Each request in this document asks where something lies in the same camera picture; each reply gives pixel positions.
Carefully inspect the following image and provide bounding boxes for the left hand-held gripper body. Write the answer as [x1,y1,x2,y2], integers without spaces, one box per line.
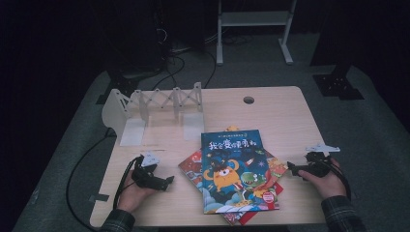
[130,151,166,191]

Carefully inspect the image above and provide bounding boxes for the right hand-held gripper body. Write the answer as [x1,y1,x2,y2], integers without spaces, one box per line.
[304,143,341,179]

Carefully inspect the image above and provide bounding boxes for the light blue animal picture book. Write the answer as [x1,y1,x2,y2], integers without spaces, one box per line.
[178,125,289,226]

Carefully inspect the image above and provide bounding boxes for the dark blue monster picture book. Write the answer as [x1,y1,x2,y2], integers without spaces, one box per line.
[200,129,280,216]

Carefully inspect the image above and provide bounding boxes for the red picture book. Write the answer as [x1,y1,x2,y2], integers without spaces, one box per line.
[238,182,284,226]

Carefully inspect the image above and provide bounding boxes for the white extendable book rack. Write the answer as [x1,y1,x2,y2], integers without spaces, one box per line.
[102,81,206,148]

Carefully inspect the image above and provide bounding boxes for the person's right hand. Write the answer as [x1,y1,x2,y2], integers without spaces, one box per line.
[298,157,348,200]

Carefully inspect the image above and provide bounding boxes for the person's left hand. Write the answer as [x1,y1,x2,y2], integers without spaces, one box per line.
[116,168,162,214]

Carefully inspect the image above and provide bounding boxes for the grey tape strip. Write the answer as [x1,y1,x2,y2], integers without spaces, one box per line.
[88,192,110,204]

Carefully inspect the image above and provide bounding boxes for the black stand foot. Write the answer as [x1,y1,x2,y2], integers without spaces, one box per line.
[96,69,140,106]

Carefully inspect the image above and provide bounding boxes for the thick black left gripper cable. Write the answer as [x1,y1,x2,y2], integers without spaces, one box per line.
[112,155,144,211]

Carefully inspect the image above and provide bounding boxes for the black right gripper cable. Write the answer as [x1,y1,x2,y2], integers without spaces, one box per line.
[328,159,353,201]

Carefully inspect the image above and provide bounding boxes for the long thin black cable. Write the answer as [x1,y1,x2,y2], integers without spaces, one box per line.
[66,128,118,232]

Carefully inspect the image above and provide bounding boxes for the black stand with base plate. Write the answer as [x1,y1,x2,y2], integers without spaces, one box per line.
[311,59,366,102]

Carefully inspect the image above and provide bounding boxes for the black floor cable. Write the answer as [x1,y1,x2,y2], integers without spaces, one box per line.
[150,52,187,92]
[202,49,219,90]

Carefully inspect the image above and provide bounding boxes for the white metal frame stand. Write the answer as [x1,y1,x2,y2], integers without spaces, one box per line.
[216,0,298,67]

